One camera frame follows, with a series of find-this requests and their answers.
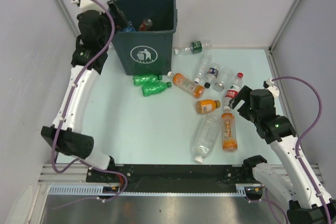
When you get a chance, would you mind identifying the orange juice bottle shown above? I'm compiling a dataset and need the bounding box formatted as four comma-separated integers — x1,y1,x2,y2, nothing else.
195,99,221,114

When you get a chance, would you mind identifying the green label clear bottle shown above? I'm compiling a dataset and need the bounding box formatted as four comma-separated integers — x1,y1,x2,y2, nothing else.
172,40,213,55

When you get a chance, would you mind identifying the dark green plastic bin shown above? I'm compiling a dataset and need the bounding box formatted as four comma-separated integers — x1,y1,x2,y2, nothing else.
109,0,177,76

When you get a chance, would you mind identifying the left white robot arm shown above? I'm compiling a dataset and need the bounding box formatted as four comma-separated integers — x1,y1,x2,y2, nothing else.
41,0,116,182

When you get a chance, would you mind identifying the pepsi label clear bottle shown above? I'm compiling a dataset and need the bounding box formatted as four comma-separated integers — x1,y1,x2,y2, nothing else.
204,62,221,89

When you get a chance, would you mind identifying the blue label water bottle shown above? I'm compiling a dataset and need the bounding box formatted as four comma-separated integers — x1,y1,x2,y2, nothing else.
121,20,136,32

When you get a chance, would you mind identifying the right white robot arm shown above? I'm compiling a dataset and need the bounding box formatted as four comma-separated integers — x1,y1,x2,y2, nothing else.
229,85,335,223

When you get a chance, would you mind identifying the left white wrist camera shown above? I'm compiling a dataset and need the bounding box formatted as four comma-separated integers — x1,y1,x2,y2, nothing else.
71,0,103,12

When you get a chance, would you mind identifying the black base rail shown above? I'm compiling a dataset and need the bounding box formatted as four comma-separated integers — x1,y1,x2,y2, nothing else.
86,163,263,196

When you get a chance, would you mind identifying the green bottle with cap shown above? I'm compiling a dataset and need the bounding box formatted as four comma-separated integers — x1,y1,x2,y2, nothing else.
141,81,172,97

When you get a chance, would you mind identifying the clear bottle white cap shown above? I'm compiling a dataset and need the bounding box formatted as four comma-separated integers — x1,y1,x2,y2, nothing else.
193,51,213,83

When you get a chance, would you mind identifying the large clear bottle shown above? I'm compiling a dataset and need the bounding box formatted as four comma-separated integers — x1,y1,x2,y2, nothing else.
191,112,221,164

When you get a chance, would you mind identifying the clear cup silver base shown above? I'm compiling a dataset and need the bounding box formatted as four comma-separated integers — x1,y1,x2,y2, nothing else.
213,67,234,92

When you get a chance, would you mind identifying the red cap crushed bottle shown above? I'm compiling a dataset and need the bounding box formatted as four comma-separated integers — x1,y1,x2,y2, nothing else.
138,18,153,31

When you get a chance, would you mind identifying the red label water bottle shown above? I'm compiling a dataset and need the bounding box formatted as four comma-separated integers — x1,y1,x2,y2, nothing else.
222,72,244,107

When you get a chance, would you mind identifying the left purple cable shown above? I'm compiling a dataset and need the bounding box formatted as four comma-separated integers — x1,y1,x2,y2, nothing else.
49,0,129,210

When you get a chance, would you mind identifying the green bottle near bin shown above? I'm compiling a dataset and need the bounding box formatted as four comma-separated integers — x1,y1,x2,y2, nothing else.
133,74,162,86

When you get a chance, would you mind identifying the orange tea bottle white cap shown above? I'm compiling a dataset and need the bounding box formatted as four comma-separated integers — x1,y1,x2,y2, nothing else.
167,71,205,98

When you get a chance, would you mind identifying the orange jasmine tea bottle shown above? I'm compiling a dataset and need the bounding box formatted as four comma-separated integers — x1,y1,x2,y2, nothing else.
221,106,238,152

